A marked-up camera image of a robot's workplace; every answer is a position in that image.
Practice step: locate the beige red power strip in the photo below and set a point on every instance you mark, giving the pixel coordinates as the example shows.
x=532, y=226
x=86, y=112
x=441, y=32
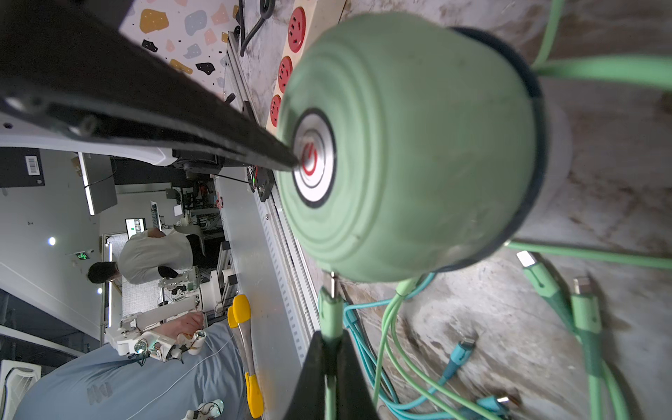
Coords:
x=309, y=19

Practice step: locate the aluminium front rail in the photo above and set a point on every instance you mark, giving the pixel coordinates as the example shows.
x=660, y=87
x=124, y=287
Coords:
x=271, y=271

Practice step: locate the person in grey shirt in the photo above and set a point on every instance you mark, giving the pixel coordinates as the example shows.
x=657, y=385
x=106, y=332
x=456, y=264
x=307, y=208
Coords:
x=105, y=385

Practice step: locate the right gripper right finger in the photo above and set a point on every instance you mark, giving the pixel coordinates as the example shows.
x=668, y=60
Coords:
x=331, y=384

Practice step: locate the yellow handled tool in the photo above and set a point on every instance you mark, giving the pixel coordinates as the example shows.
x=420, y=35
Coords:
x=239, y=319

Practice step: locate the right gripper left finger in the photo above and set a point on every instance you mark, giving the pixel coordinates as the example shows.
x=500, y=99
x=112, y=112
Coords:
x=67, y=72

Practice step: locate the person in white shirt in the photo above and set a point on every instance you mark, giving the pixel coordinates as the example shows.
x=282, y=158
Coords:
x=151, y=256

